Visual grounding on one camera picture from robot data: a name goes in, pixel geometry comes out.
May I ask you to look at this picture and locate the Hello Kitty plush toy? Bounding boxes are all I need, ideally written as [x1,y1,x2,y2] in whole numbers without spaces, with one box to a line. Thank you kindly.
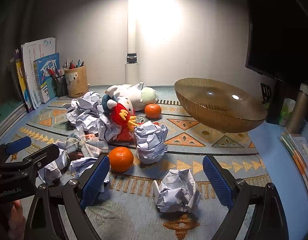
[101,85,139,131]

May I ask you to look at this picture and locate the grey thermos bottle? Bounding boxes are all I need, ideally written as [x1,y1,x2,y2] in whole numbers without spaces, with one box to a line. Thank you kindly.
[286,83,308,134]

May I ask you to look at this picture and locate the blue cover book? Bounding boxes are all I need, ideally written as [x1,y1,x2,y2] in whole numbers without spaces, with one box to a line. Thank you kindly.
[34,53,60,103]

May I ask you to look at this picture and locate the white desk lamp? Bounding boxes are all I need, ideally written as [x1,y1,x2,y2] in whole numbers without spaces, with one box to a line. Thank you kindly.
[125,0,139,85]

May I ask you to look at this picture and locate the green tissue pack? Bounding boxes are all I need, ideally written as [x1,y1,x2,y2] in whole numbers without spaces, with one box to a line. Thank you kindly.
[279,98,296,126]

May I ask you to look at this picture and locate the amber ribbed glass bowl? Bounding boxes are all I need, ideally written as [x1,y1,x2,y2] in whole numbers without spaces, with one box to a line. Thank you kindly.
[174,77,267,133]

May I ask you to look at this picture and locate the orange mandarin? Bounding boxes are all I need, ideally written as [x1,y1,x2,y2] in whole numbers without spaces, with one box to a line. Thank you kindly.
[144,103,161,119]
[108,147,134,173]

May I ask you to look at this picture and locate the stacked books at left edge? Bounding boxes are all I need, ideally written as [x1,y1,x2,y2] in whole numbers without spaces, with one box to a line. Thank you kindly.
[0,99,27,140]

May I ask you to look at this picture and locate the yellow cover book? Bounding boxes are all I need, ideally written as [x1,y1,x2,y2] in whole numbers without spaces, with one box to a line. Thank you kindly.
[14,49,34,112]

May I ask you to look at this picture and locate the black phone stand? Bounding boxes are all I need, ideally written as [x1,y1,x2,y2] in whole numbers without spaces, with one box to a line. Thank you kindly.
[260,83,271,105]

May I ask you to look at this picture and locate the person's left hand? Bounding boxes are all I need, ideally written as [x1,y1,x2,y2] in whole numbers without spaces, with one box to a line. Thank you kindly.
[8,200,26,240]

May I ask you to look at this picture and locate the plaid fabric bow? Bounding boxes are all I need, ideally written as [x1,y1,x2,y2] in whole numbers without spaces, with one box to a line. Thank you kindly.
[65,132,110,158]

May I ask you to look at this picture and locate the black monitor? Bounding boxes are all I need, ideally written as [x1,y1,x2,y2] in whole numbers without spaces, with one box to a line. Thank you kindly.
[246,0,308,85]

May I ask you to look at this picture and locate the stack of notebooks right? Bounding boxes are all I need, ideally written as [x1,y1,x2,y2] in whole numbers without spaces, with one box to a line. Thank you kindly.
[280,131,308,194]

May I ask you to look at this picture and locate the paper ball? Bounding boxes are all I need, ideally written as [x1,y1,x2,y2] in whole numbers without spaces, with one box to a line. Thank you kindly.
[134,121,168,165]
[152,169,201,213]

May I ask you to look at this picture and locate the pastel dango plush large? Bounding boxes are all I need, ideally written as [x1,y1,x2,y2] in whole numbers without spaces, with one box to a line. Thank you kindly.
[114,82,159,111]

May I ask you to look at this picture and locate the white cover book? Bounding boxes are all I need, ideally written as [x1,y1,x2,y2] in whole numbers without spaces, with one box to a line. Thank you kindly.
[21,37,56,109]

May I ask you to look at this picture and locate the paper ball front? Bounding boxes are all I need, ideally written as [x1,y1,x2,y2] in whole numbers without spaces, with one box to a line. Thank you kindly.
[152,169,201,213]

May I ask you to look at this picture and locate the paper pile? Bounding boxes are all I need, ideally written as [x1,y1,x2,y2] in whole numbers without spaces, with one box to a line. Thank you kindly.
[63,92,122,142]

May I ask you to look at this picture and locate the patterned blue woven mat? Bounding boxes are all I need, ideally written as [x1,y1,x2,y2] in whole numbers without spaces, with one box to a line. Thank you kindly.
[0,84,294,240]

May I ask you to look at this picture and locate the red snack bag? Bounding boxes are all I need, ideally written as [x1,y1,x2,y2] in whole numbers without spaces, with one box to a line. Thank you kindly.
[104,120,144,142]

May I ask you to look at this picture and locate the black mesh pen cup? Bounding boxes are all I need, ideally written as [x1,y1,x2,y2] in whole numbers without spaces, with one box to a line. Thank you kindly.
[53,75,68,97]

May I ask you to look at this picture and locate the bamboo pen holder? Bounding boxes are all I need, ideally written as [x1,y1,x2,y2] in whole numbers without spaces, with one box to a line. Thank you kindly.
[65,66,88,98]

